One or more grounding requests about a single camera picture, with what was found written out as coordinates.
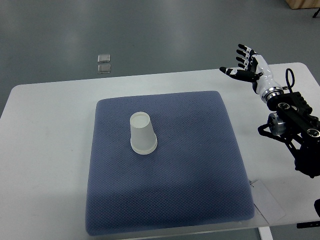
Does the black cable loop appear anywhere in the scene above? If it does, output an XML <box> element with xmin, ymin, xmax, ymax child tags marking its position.
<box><xmin>283</xmin><ymin>68</ymin><xmax>295</xmax><ymax>94</ymax></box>

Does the white paper cup on cushion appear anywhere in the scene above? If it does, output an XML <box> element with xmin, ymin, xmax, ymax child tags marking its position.
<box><xmin>129</xmin><ymin>111</ymin><xmax>158</xmax><ymax>155</ymax></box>

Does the white table leg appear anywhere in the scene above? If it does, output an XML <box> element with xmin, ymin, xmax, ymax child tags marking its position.
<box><xmin>258</xmin><ymin>226</ymin><xmax>273</xmax><ymax>240</ymax></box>

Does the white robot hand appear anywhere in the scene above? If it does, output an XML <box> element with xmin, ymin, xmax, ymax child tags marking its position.
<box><xmin>219</xmin><ymin>43</ymin><xmax>279</xmax><ymax>98</ymax></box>

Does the white paper tag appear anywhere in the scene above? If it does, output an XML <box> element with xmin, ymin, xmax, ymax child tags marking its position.
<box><xmin>250</xmin><ymin>180</ymin><xmax>286</xmax><ymax>225</ymax></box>

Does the blue grey cushion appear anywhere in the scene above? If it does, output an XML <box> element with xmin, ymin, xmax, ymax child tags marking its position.
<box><xmin>85</xmin><ymin>91</ymin><xmax>255</xmax><ymax>236</ymax></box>

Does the black bracket under table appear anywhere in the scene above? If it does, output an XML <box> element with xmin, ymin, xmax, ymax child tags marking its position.
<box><xmin>296</xmin><ymin>220</ymin><xmax>320</xmax><ymax>229</ymax></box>

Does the wooden furniture corner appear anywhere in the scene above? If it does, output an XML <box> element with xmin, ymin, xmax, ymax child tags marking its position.
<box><xmin>285</xmin><ymin>0</ymin><xmax>320</xmax><ymax>10</ymax></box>

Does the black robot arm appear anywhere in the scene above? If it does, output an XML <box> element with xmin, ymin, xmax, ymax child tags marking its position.
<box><xmin>218</xmin><ymin>44</ymin><xmax>320</xmax><ymax>225</ymax></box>

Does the upper metal floor plate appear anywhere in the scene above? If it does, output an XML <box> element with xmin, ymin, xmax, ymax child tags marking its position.
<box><xmin>97</xmin><ymin>53</ymin><xmax>111</xmax><ymax>63</ymax></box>

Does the black tripod leg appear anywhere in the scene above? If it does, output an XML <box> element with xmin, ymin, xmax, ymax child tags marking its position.
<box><xmin>312</xmin><ymin>8</ymin><xmax>320</xmax><ymax>18</ymax></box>

